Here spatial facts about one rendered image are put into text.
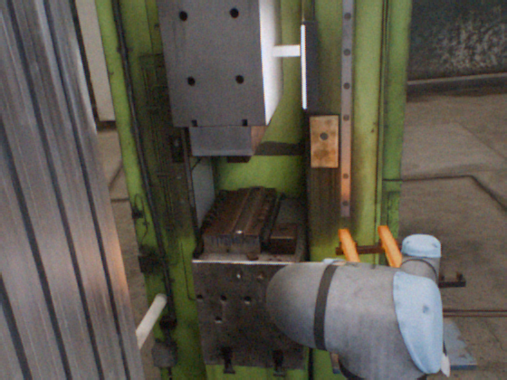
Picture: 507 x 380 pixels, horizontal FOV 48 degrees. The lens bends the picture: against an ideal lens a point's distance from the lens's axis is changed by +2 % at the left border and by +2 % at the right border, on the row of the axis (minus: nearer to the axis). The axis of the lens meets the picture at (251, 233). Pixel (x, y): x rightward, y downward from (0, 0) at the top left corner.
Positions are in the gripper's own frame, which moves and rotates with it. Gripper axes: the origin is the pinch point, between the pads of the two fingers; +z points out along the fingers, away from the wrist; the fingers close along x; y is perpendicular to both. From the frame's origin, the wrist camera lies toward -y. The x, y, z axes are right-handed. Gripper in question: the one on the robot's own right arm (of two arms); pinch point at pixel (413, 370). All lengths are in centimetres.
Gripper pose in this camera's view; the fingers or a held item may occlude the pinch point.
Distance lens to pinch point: 141.3
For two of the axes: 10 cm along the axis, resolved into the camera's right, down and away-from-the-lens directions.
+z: 0.7, 8.9, 4.4
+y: -2.5, 4.4, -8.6
